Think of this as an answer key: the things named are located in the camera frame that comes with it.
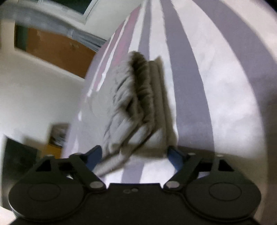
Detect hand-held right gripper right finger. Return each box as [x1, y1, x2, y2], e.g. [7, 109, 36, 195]
[163, 146, 234, 191]

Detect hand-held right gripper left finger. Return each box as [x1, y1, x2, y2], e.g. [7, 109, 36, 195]
[35, 145, 107, 192]

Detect grey pants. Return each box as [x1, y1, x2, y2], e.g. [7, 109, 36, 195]
[94, 51, 179, 177]

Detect yellow furniture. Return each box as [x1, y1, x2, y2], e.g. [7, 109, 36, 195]
[41, 123, 70, 159]

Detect dark furniture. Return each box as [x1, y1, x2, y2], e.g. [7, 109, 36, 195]
[3, 134, 42, 180]

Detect striped bed sheet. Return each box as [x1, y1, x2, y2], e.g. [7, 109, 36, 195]
[62, 0, 269, 184]

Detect brown wooden door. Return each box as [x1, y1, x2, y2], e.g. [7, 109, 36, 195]
[15, 24, 97, 79]

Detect grey curtain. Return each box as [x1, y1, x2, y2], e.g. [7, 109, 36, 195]
[0, 4, 107, 53]

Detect window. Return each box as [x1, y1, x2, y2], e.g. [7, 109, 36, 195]
[83, 0, 100, 22]

